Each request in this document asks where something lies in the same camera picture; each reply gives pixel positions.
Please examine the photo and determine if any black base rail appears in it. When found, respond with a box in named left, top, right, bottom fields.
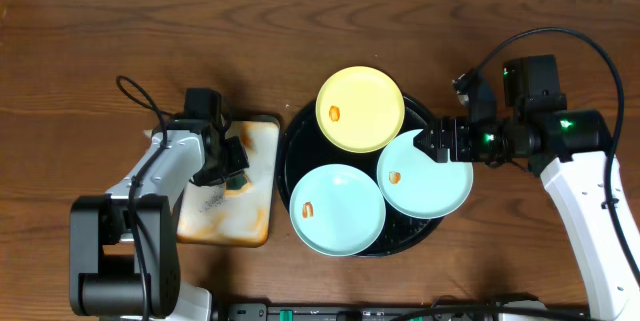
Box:
left=209, top=300, right=591, bottom=321

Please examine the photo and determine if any yellow plate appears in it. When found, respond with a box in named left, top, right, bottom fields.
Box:
left=315, top=66, right=405, bottom=153

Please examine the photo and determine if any rectangular soapy water tray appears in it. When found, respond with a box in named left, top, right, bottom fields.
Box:
left=177, top=115, right=280, bottom=247

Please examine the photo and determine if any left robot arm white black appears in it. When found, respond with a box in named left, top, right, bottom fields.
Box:
left=69, top=120, right=249, bottom=320

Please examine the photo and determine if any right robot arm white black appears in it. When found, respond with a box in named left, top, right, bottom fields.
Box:
left=413, top=55, right=639, bottom=320

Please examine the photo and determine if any green yellow sponge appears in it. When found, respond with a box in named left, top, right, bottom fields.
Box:
left=224, top=173, right=252, bottom=197

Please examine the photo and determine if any light blue plate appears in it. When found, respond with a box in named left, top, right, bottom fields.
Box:
left=376, top=129, right=474, bottom=219
left=289, top=164, right=386, bottom=257

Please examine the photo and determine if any light blue plate front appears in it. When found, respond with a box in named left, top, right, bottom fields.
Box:
left=289, top=164, right=386, bottom=257

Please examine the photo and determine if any round black serving tray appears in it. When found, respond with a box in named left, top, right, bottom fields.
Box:
left=275, top=101, right=441, bottom=257

